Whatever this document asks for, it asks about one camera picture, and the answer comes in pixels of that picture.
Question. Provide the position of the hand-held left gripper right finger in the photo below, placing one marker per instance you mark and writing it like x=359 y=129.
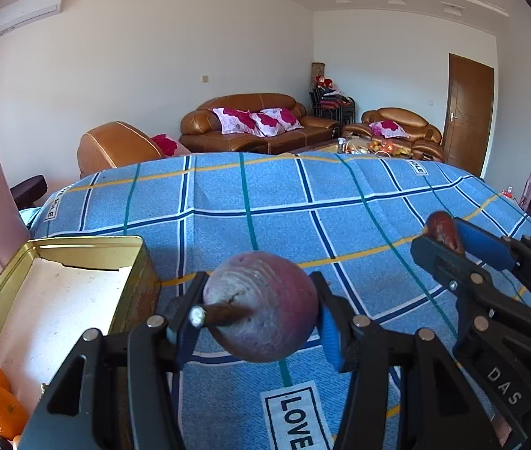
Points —
x=332 y=342

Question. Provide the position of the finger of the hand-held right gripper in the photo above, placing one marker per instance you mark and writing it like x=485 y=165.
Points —
x=483 y=243
x=439 y=258

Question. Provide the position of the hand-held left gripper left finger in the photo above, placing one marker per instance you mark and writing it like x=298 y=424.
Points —
x=181 y=337

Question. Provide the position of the small reddish brown fruit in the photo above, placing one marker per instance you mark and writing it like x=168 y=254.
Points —
x=443 y=229

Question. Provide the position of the purple round fruit with stem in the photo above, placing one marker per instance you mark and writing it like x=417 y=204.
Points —
x=265 y=300

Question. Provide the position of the gold rectangular tin box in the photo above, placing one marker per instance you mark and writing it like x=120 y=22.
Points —
x=59 y=300

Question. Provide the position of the pink paper bag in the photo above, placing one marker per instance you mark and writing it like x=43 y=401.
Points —
x=528 y=190

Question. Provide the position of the pile of colourful snacks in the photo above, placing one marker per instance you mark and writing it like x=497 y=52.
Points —
x=378 y=146

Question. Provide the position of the brown wooden door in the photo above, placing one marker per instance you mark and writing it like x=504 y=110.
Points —
x=469 y=112

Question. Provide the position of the pink floral pillow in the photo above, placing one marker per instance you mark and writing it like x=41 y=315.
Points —
x=167 y=144
x=389 y=129
x=279 y=119
x=237 y=121

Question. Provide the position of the wooden coffee table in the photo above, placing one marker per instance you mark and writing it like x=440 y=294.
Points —
x=312 y=146

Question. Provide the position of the brown leather three-seat sofa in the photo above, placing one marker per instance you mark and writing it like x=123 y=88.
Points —
x=312 y=129

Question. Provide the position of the stacked dark chairs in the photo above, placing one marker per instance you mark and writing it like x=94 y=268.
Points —
x=335 y=105

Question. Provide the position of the brown leather armchair white piping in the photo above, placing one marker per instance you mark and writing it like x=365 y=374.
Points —
x=115 y=147

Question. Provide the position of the red plush toys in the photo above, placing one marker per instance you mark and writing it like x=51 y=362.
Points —
x=325 y=80

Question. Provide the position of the dark brown stool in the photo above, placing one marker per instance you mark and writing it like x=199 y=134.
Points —
x=28 y=187

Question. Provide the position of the tall woven floor vase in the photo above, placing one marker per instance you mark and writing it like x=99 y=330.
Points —
x=318 y=69

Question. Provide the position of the white wall air conditioner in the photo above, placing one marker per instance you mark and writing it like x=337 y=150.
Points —
x=26 y=9

